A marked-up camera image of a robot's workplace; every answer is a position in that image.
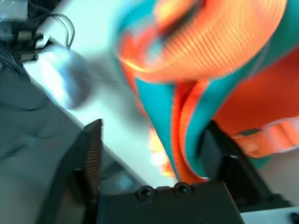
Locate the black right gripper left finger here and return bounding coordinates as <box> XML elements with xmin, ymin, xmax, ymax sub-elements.
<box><xmin>36</xmin><ymin>118</ymin><xmax>105</xmax><ymax>224</ymax></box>

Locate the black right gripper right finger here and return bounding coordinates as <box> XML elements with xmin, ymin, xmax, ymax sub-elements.
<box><xmin>197</xmin><ymin>119</ymin><xmax>276</xmax><ymax>207</ymax></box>

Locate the orange and teal backpack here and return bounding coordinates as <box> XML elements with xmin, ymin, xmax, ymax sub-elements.
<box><xmin>115</xmin><ymin>0</ymin><xmax>299</xmax><ymax>185</ymax></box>

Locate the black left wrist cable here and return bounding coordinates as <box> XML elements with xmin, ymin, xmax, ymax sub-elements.
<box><xmin>30</xmin><ymin>13</ymin><xmax>77</xmax><ymax>50</ymax></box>

